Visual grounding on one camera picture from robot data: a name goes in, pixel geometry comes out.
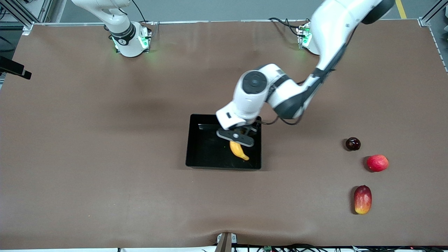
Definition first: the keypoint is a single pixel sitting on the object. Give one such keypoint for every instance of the red yellow mango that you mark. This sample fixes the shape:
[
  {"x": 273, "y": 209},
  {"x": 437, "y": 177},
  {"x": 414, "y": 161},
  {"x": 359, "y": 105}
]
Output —
[{"x": 362, "y": 199}]

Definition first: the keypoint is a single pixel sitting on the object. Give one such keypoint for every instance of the brown table mat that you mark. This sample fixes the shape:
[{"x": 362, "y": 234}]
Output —
[{"x": 140, "y": 192}]

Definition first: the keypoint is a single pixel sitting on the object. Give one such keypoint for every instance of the aluminium frame post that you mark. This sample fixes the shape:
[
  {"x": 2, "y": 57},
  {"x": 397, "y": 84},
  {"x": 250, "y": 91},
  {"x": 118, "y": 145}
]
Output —
[
  {"x": 432, "y": 12},
  {"x": 21, "y": 15}
]

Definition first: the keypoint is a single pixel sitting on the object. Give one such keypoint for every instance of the small green circuit board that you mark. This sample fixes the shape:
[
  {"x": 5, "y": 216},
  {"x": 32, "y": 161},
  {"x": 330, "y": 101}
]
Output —
[{"x": 267, "y": 249}]

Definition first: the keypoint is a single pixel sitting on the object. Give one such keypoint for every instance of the yellow banana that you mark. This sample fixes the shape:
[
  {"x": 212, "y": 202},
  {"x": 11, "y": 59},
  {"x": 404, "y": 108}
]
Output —
[{"x": 238, "y": 150}]

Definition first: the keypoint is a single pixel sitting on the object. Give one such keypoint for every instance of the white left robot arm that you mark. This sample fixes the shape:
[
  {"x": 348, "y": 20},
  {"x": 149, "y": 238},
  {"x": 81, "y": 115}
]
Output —
[{"x": 332, "y": 28}]

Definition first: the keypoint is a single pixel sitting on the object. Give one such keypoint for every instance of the dark purple plum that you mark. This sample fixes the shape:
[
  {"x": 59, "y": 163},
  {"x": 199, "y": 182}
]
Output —
[{"x": 352, "y": 144}]

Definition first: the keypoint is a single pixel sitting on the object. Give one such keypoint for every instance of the black plastic box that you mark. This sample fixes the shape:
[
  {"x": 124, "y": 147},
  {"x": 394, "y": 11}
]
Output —
[{"x": 206, "y": 154}]

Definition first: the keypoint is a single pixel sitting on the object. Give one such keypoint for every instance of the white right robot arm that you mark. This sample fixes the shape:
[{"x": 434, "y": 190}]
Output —
[{"x": 122, "y": 31}]

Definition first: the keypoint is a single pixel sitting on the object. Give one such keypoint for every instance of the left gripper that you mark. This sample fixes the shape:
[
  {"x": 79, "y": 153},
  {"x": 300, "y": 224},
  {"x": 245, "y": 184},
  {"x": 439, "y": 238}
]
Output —
[{"x": 252, "y": 128}]

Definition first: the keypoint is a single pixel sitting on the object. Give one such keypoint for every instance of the red peach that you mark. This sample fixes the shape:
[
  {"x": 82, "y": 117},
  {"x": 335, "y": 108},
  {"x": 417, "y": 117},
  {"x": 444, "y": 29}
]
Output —
[{"x": 377, "y": 163}]

